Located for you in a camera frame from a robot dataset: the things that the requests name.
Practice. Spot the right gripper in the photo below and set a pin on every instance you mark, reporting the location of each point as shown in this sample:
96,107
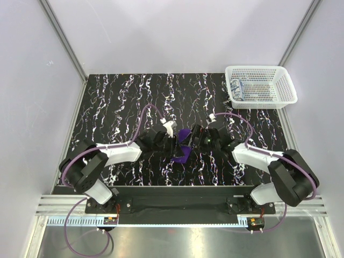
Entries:
199,132

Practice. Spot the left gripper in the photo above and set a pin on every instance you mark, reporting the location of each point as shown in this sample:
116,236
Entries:
173,143

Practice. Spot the purple towel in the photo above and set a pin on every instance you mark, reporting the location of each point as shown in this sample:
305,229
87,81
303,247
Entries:
182,148

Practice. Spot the blue white patterned towel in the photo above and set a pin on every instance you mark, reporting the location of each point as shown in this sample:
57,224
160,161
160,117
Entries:
237,90

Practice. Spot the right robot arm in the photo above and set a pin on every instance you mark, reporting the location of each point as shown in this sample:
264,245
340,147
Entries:
292,179

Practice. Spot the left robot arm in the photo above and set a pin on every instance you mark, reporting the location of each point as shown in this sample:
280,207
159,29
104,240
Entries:
81,169

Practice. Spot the black marble pattern mat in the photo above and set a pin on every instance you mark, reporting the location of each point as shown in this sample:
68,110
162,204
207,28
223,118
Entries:
115,105

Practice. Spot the white plastic basket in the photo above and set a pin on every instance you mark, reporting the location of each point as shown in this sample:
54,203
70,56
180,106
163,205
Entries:
265,87

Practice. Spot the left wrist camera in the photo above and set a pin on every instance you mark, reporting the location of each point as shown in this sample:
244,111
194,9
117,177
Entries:
169,126

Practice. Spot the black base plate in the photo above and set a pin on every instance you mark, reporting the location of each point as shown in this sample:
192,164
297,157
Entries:
226,199

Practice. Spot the aluminium frame rail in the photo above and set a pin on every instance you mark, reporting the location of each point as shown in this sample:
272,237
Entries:
61,204

